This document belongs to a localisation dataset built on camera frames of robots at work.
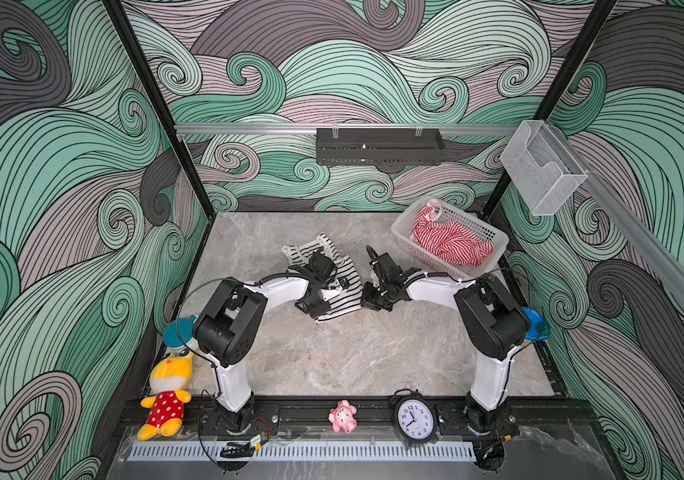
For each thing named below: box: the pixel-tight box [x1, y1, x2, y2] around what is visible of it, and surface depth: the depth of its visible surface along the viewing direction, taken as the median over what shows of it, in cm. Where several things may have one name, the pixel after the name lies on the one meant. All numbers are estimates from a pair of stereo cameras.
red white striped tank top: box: [409, 200, 494, 267], surface depth 109 cm
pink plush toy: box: [328, 400, 357, 433], surface depth 73 cm
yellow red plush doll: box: [137, 352, 194, 441], surface depth 73 cm
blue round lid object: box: [522, 307, 548, 341], surface depth 82 cm
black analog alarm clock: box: [390, 389, 439, 449], surface depth 73 cm
